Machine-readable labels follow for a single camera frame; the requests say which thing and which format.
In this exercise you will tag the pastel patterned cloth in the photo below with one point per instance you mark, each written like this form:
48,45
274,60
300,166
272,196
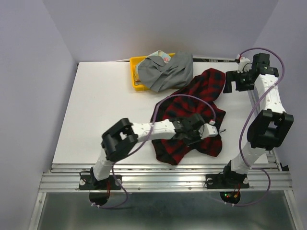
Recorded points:
159,53

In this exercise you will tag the grey skirt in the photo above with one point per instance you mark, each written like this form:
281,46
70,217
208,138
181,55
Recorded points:
157,75

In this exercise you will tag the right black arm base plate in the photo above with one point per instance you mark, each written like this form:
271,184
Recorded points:
221,181

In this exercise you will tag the aluminium frame rail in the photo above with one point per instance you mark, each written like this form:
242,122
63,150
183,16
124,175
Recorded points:
175,196

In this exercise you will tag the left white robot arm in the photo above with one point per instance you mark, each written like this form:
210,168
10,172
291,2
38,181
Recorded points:
119,140

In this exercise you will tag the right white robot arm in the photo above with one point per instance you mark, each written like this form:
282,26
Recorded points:
271,125

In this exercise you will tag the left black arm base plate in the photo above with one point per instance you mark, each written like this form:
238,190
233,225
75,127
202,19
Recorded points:
89,182

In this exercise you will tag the yellow plastic bin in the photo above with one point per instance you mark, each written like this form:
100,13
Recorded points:
134,63

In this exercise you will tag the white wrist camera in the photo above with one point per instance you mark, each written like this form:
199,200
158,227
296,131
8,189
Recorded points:
208,131
242,63

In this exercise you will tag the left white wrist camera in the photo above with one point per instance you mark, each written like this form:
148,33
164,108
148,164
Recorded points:
208,131

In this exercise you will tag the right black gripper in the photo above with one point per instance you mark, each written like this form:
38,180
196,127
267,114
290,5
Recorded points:
233,75

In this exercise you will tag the red black plaid skirt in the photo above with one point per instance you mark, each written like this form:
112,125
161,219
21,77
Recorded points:
197,97

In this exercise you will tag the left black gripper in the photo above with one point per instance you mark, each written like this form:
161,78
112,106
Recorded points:
196,137

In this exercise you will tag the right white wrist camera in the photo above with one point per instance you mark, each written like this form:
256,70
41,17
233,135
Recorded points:
242,63

